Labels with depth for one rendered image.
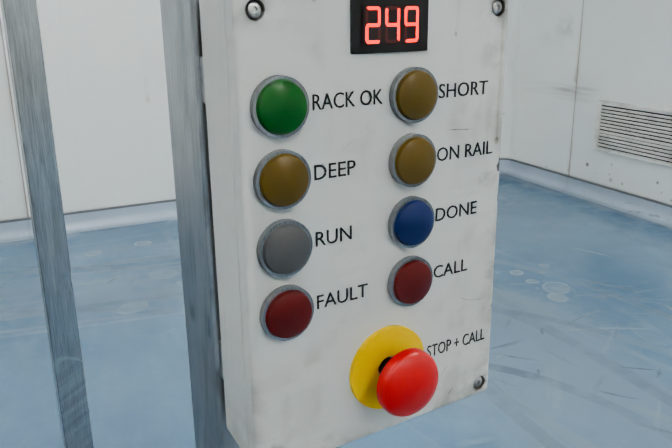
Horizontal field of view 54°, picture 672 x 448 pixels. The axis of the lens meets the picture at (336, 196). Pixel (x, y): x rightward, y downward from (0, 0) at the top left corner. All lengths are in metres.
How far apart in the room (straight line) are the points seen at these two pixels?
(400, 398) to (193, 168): 0.18
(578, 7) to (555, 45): 0.28
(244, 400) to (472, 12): 0.25
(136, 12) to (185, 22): 3.33
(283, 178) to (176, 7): 0.12
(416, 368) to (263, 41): 0.19
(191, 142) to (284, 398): 0.15
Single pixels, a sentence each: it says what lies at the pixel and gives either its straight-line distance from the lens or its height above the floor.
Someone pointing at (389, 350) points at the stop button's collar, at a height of 0.92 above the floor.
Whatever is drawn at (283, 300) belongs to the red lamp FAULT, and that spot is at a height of 0.97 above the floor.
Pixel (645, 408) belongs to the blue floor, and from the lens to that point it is 2.20.
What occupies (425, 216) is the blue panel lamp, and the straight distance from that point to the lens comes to 0.38.
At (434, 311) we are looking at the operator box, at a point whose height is 0.94.
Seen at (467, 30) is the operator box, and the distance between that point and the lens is 0.39.
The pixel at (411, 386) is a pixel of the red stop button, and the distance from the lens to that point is 0.38.
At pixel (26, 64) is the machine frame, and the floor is 1.02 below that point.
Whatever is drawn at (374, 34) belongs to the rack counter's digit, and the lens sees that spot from 0.34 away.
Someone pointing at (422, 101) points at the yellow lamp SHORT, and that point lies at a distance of 0.36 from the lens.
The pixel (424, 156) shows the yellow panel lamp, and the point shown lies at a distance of 0.37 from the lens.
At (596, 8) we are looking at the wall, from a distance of 4.25.
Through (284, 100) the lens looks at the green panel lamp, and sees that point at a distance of 0.32.
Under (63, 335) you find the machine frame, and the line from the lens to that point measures 1.61.
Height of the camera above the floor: 1.12
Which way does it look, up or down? 16 degrees down
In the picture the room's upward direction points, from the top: 1 degrees counter-clockwise
